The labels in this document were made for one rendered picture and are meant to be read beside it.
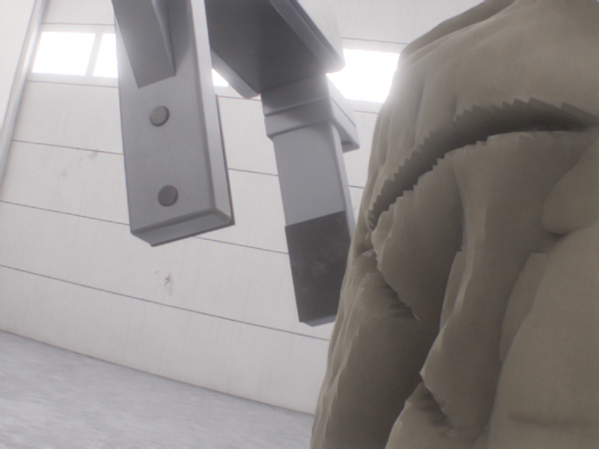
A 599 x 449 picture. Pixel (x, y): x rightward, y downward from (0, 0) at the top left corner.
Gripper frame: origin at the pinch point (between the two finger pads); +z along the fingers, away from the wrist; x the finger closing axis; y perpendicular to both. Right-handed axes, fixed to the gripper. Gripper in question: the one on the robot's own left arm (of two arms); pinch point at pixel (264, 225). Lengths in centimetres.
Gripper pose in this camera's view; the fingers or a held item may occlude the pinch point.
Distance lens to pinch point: 33.5
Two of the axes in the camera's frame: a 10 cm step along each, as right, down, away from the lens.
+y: 9.3, -2.5, -2.8
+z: 1.5, 9.3, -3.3
